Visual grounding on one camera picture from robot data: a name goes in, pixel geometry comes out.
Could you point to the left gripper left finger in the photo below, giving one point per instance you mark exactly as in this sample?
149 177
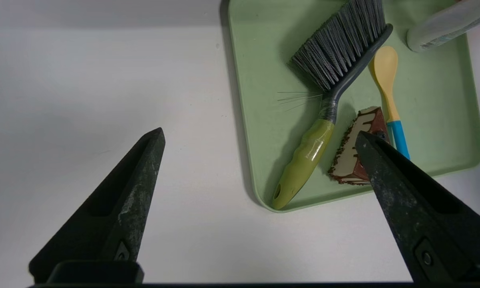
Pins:
116 208

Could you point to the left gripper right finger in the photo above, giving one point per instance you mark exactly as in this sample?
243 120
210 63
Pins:
423 216

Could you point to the chocolate blueberry cake slice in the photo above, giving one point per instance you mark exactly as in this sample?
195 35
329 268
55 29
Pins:
353 160

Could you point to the green plastic tray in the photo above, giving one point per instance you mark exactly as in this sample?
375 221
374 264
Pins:
435 104

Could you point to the white plastic bottle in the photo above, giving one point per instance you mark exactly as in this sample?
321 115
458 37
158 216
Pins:
443 28

